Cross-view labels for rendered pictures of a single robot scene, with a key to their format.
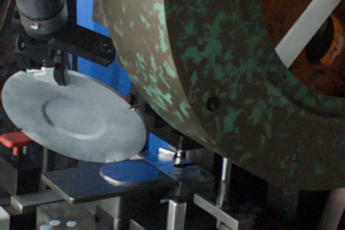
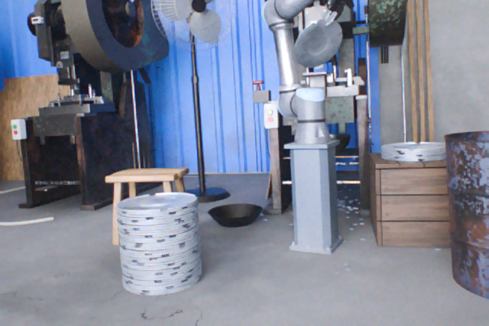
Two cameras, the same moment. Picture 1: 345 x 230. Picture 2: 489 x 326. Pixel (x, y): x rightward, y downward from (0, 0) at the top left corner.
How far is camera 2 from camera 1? 2.13 m
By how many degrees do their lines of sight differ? 40
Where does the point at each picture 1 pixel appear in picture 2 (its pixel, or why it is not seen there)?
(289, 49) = not seen: outside the picture
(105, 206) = (317, 85)
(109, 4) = not seen: outside the picture
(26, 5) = not seen: outside the picture
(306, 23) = not seen: outside the picture
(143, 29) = not seen: outside the picture
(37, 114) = (306, 44)
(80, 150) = (312, 61)
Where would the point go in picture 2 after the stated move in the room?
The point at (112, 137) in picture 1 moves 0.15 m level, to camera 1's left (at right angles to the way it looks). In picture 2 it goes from (327, 50) to (309, 50)
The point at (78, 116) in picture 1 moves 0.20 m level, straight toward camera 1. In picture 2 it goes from (319, 43) to (353, 37)
